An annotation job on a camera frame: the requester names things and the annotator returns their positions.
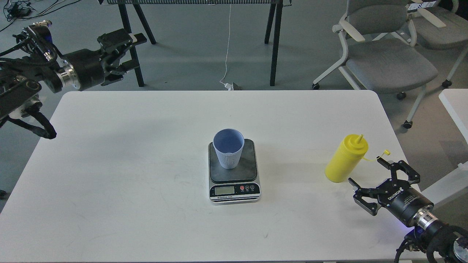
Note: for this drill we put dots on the black trestle table frame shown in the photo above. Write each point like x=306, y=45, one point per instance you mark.
x=199, y=32

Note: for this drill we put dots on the grey office chair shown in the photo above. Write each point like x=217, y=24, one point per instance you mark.
x=378, y=40
x=441, y=25

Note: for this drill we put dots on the digital kitchen scale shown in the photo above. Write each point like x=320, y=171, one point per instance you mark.
x=238, y=185

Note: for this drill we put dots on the yellow squeeze bottle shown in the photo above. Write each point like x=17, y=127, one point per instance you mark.
x=351, y=150

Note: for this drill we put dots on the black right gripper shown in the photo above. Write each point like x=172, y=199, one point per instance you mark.
x=406, y=202

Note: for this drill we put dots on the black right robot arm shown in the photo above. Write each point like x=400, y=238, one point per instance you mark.
x=430, y=234

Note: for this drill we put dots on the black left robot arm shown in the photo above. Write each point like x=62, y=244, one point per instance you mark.
x=35, y=58

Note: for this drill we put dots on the blue ribbed plastic cup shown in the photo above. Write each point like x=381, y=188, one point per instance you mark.
x=228, y=145

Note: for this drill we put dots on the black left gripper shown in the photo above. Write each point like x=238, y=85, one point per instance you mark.
x=82, y=69

